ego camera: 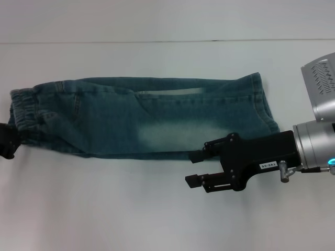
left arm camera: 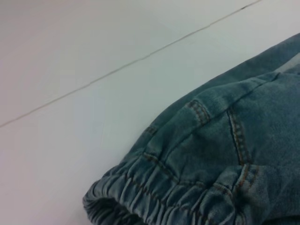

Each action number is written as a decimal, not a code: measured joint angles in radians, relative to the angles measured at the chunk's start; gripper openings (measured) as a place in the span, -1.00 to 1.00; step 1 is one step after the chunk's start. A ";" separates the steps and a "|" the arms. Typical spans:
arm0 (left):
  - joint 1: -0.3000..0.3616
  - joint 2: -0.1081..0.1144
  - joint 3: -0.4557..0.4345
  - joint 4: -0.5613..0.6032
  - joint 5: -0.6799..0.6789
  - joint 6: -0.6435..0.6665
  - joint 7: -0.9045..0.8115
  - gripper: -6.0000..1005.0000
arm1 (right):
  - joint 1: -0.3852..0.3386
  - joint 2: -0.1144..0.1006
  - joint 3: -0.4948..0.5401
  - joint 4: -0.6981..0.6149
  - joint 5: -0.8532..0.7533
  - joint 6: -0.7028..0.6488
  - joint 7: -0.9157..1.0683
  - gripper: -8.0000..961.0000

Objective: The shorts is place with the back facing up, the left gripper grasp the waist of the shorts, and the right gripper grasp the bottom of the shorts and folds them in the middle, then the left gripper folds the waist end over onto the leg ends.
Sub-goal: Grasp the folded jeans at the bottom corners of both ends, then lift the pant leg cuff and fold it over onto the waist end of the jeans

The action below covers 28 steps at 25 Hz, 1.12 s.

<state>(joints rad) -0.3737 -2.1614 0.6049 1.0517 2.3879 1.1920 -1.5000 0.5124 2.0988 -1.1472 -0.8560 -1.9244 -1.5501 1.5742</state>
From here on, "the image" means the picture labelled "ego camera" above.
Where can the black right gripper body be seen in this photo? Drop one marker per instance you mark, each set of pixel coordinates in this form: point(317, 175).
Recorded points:
point(261, 154)

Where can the blue denim shorts with embroidery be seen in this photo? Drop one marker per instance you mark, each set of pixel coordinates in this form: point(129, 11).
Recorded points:
point(117, 123)

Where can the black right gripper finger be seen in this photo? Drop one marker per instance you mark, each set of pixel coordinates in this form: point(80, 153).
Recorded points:
point(209, 181)
point(209, 150)

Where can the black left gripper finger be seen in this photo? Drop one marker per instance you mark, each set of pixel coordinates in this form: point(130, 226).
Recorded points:
point(18, 138)

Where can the small metal connector fitting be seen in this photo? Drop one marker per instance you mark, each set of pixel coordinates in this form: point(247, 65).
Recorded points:
point(285, 171)

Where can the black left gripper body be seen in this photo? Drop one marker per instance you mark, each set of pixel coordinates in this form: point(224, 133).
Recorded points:
point(6, 142)

